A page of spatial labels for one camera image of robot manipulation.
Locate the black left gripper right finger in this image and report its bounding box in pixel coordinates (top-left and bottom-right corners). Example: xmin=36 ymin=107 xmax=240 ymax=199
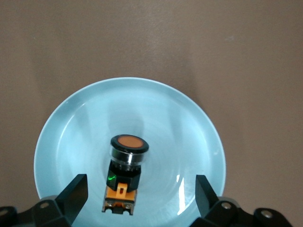
xmin=189 ymin=174 xmax=293 ymax=227

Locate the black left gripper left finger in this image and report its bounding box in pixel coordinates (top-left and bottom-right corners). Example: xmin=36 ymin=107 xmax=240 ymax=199
xmin=0 ymin=173 xmax=89 ymax=227

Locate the orange push-button switch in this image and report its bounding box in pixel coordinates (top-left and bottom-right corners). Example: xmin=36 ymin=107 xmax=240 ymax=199
xmin=101 ymin=134 xmax=150 ymax=216

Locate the light blue round plate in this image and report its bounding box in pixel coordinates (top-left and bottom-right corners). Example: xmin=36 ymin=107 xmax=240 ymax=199
xmin=34 ymin=77 xmax=227 ymax=227

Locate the brown table cover mat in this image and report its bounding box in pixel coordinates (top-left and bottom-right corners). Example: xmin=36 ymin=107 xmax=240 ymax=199
xmin=0 ymin=0 xmax=303 ymax=227

